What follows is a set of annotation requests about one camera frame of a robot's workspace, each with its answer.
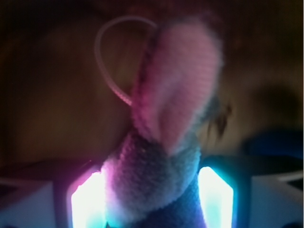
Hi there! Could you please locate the gray plush elephant toy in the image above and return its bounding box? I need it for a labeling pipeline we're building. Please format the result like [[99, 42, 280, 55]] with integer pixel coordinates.
[[94, 17, 223, 228]]

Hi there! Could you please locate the brown paper-lined cardboard box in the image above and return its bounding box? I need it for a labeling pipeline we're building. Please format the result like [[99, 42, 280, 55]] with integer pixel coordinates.
[[0, 0, 304, 165]]

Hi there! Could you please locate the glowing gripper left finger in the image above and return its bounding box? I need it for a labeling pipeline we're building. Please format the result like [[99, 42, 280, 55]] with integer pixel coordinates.
[[0, 158, 110, 228]]

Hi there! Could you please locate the blue plastic bottle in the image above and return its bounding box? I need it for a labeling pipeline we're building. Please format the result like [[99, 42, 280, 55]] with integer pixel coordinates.
[[241, 129, 304, 159]]

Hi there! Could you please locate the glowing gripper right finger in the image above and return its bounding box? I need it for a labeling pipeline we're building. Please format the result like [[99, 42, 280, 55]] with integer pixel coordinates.
[[198, 153, 304, 228]]

